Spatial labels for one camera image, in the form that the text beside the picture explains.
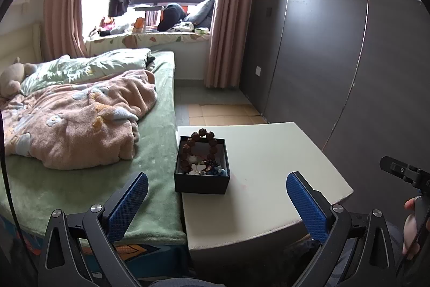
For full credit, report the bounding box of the bed with green sheet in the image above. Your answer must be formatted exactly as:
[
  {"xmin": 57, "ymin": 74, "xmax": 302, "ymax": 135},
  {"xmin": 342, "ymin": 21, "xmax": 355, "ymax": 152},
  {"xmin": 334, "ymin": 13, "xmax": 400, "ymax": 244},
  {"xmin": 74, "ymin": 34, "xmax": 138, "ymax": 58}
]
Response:
[{"xmin": 0, "ymin": 21, "xmax": 189, "ymax": 274}]

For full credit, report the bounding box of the black cable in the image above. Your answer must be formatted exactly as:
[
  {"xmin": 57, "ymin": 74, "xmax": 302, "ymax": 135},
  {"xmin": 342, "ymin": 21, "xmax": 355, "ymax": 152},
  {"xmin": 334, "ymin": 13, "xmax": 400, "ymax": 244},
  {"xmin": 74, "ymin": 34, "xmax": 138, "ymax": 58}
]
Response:
[
  {"xmin": 396, "ymin": 230, "xmax": 424, "ymax": 278},
  {"xmin": 0, "ymin": 110, "xmax": 17, "ymax": 227}
]

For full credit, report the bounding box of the beige plush toy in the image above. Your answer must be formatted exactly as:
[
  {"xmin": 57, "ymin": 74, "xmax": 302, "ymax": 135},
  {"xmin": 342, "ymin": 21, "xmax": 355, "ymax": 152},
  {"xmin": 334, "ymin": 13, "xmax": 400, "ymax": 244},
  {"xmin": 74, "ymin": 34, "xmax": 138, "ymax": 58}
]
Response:
[{"xmin": 0, "ymin": 56, "xmax": 37, "ymax": 97}]

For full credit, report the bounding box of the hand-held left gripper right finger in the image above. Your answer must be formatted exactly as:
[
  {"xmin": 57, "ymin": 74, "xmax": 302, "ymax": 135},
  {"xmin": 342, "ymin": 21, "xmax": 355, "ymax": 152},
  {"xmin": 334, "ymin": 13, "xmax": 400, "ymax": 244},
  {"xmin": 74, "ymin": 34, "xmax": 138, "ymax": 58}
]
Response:
[{"xmin": 286, "ymin": 172, "xmax": 399, "ymax": 287}]

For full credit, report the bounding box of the cardboard sheet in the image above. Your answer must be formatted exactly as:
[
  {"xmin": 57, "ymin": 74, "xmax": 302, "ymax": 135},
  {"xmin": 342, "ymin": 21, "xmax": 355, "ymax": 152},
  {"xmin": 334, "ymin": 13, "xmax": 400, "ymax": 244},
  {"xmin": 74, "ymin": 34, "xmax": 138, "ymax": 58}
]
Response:
[{"xmin": 187, "ymin": 104, "xmax": 267, "ymax": 126}]

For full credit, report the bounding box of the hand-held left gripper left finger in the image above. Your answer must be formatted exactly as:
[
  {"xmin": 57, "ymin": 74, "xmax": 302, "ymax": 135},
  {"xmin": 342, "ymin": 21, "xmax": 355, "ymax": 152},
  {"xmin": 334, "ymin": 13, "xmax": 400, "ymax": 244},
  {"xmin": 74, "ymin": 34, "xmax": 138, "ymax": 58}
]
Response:
[{"xmin": 38, "ymin": 172, "xmax": 149, "ymax": 287}]

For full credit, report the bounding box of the dark grey wardrobe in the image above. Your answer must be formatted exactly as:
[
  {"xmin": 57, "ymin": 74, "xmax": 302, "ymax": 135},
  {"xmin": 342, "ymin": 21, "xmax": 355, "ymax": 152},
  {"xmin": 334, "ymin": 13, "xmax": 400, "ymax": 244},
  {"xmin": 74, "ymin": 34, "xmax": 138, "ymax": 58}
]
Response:
[{"xmin": 240, "ymin": 0, "xmax": 430, "ymax": 173}]

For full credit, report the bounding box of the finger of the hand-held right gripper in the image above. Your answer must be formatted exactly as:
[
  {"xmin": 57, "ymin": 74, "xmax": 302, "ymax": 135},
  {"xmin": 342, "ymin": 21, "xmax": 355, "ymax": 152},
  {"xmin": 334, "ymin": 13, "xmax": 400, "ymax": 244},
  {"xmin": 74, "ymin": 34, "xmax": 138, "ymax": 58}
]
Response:
[{"xmin": 381, "ymin": 156, "xmax": 422, "ymax": 186}]

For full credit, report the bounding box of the green floral quilt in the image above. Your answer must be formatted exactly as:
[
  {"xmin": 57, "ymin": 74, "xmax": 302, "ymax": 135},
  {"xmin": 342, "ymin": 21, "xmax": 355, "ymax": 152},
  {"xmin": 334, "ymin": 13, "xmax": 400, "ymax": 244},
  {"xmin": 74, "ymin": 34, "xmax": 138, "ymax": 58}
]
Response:
[{"xmin": 20, "ymin": 48, "xmax": 156, "ymax": 96}]

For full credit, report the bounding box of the grey pillow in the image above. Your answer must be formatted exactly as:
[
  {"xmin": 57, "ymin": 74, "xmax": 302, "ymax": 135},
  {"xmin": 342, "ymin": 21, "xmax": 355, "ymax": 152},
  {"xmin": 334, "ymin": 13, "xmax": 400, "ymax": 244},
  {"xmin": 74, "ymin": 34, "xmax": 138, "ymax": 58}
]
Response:
[{"xmin": 183, "ymin": 0, "xmax": 216, "ymax": 30}]

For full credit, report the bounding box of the person's right hand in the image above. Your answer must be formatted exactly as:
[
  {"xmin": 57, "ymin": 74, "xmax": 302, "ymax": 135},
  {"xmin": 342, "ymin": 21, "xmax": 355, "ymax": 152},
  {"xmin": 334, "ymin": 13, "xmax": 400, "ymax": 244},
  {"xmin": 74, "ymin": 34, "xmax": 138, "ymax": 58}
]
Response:
[{"xmin": 402, "ymin": 198, "xmax": 421, "ymax": 261}]

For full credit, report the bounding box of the dark bag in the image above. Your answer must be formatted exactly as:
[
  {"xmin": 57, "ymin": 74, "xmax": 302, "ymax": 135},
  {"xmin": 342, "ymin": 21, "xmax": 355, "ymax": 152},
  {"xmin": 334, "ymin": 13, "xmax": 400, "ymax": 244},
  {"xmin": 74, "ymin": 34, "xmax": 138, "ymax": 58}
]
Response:
[{"xmin": 157, "ymin": 3, "xmax": 187, "ymax": 32}]

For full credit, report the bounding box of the pile of small toys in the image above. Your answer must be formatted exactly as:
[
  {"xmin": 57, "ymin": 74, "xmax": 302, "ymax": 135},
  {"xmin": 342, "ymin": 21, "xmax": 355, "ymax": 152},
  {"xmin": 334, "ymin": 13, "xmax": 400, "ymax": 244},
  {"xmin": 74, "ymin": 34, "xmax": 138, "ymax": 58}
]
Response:
[{"xmin": 89, "ymin": 16, "xmax": 116, "ymax": 39}]

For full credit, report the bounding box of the brown bead bracelet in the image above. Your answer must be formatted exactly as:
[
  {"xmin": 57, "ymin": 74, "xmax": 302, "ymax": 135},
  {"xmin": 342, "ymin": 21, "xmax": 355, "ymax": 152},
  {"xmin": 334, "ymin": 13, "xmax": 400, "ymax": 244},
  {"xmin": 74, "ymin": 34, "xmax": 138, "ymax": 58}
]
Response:
[{"xmin": 180, "ymin": 128, "xmax": 218, "ymax": 173}]

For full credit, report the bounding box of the floral window seat cushion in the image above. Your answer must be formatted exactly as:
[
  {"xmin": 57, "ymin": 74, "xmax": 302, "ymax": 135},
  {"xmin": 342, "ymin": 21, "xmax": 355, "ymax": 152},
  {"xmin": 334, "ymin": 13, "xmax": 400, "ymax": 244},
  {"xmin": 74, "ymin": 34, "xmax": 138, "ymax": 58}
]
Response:
[{"xmin": 85, "ymin": 31, "xmax": 210, "ymax": 55}]

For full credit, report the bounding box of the black jewelry box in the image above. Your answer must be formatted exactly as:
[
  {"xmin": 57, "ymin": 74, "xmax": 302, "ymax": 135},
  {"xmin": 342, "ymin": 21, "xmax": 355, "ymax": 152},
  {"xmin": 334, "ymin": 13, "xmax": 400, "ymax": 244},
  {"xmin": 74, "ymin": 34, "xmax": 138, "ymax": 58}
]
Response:
[{"xmin": 174, "ymin": 136, "xmax": 231, "ymax": 195}]

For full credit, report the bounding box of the pink fleece blanket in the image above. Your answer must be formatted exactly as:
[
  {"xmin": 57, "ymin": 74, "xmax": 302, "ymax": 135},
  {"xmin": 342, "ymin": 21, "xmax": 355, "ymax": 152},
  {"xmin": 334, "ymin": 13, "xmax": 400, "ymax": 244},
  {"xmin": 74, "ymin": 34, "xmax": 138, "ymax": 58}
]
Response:
[{"xmin": 0, "ymin": 69, "xmax": 158, "ymax": 171}]

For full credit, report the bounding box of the small folding table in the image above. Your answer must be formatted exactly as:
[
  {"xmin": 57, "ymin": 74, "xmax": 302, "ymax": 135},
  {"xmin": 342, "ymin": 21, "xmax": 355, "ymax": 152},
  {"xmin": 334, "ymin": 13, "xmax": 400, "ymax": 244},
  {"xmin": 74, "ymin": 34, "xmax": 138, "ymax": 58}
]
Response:
[{"xmin": 134, "ymin": 4, "xmax": 164, "ymax": 32}]

